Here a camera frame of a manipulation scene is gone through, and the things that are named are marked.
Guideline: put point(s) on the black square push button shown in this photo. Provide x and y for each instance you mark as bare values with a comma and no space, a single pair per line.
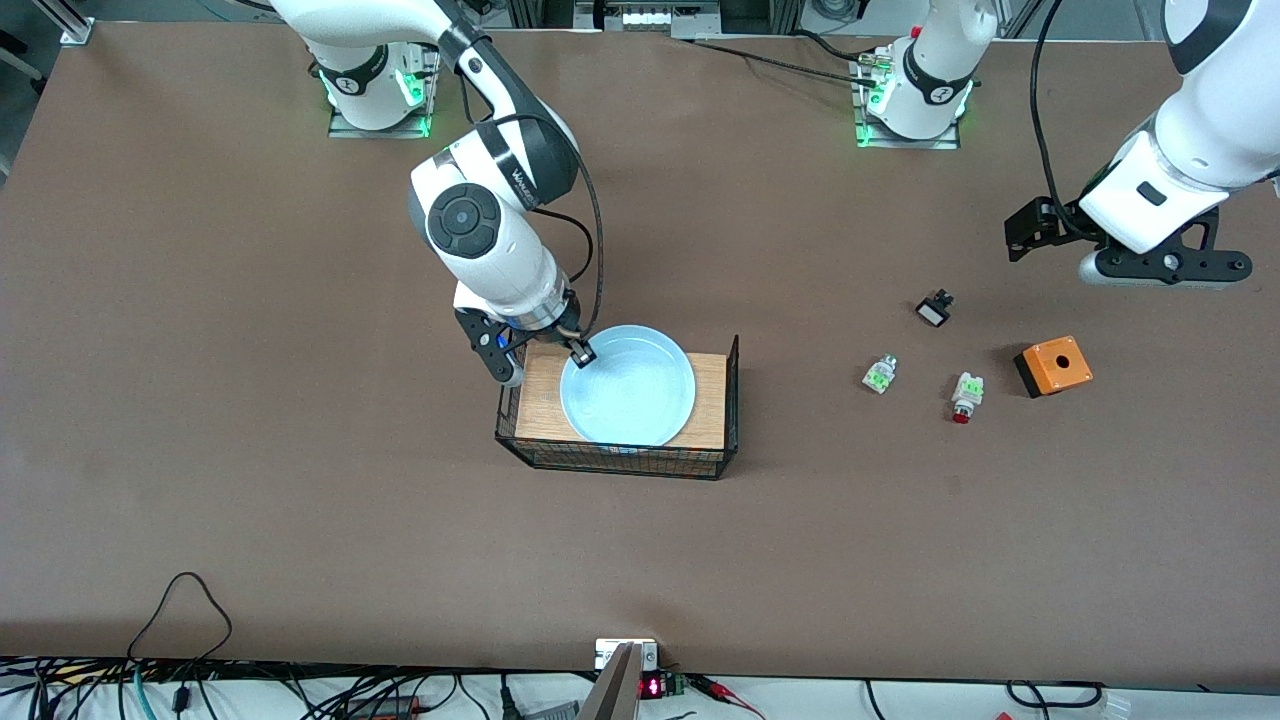
933,311

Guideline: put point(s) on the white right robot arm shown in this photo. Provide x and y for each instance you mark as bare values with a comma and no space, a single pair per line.
480,250

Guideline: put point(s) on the black power adapter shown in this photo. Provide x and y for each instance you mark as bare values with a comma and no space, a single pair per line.
385,708

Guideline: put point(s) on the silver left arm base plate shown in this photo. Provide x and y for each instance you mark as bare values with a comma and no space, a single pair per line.
950,140

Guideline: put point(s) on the aluminium frame structure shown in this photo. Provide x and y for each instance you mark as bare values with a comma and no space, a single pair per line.
530,12

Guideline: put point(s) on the green white contact block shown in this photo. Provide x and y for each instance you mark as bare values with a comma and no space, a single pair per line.
880,375

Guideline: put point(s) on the aluminium profile post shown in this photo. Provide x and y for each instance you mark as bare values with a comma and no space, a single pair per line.
75,30

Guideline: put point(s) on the orange button enclosure box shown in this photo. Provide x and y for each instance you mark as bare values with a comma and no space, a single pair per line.
1058,368

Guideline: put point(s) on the silver metal bracket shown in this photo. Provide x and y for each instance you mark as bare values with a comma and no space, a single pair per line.
610,652

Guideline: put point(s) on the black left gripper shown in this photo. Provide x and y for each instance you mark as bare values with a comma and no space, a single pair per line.
1058,221

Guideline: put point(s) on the red digit display module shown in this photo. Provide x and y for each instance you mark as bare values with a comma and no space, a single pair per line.
655,687

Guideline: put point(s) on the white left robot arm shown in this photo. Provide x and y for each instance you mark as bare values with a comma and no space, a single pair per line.
1200,130

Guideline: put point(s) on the red push button switch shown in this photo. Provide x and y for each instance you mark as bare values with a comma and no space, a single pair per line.
967,390

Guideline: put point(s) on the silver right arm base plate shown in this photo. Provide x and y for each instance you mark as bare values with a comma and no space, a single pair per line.
345,132

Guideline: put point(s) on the grey metal camera bar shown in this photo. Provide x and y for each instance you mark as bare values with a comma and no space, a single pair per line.
615,690

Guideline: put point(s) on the light blue round plate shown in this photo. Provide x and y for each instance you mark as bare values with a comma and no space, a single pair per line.
630,400

